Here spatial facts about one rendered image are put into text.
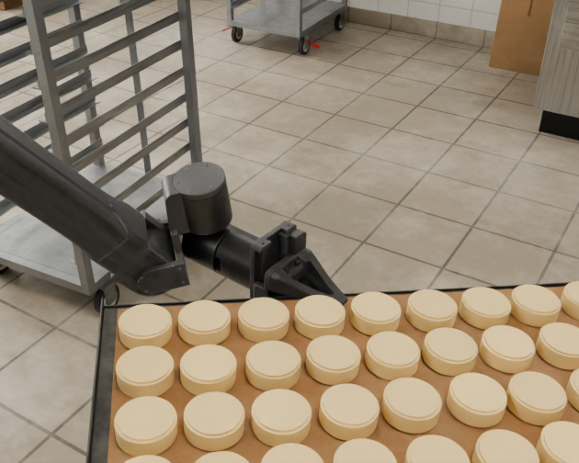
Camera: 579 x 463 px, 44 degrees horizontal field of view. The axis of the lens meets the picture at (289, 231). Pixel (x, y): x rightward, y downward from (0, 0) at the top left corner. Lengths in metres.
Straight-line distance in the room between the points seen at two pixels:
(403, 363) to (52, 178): 0.38
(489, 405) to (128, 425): 0.30
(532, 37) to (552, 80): 0.78
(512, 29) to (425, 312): 3.51
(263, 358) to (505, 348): 0.23
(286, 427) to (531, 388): 0.22
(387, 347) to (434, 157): 2.54
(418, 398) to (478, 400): 0.05
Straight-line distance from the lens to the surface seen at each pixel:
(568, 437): 0.65
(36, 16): 1.84
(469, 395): 0.66
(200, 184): 0.76
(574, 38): 3.30
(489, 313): 0.75
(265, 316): 0.70
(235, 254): 0.78
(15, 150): 0.72
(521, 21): 4.16
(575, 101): 3.41
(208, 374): 0.64
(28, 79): 2.49
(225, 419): 0.60
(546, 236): 2.77
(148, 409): 0.61
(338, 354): 0.67
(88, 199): 0.75
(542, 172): 3.19
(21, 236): 2.50
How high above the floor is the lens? 1.47
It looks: 34 degrees down
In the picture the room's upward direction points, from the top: straight up
